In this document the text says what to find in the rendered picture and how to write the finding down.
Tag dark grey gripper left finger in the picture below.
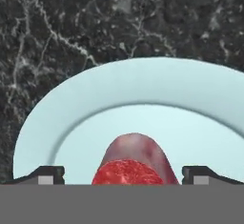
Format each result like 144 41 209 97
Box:
5 165 66 186

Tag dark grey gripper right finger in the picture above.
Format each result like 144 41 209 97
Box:
181 165 244 186

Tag red meat piece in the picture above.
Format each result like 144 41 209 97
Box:
91 132 181 186

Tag pale blue plate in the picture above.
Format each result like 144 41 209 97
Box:
12 56 244 186

